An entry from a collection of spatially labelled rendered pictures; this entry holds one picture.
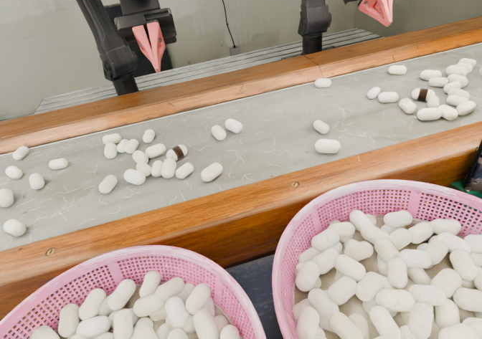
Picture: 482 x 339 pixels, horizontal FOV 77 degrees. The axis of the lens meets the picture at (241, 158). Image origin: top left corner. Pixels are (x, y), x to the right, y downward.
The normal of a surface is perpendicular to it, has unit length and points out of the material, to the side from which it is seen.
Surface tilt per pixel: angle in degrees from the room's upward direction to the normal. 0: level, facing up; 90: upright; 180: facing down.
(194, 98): 45
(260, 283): 0
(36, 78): 90
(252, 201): 0
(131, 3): 40
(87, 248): 0
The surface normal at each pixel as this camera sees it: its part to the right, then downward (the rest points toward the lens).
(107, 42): 0.63, 0.11
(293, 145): -0.13, -0.80
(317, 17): 0.13, 0.29
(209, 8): 0.27, 0.55
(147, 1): 0.06, -0.25
